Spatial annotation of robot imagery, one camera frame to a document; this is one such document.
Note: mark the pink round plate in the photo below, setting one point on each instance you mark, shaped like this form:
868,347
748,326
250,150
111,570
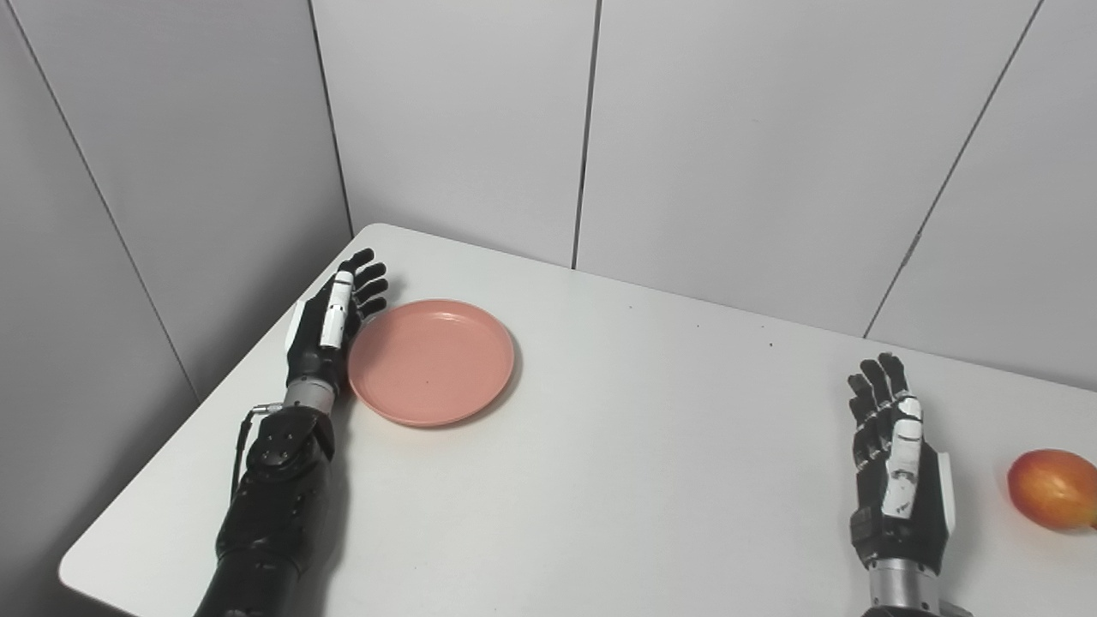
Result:
431,362

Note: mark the red yellow pomegranate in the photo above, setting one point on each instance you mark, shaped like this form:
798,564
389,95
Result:
1052,488

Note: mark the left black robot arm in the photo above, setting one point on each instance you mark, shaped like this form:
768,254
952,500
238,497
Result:
274,497

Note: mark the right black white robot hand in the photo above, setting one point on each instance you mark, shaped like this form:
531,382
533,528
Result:
917,523

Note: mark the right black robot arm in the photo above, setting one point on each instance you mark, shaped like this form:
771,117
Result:
896,591

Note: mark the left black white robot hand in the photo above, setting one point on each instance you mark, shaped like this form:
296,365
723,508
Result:
307,356

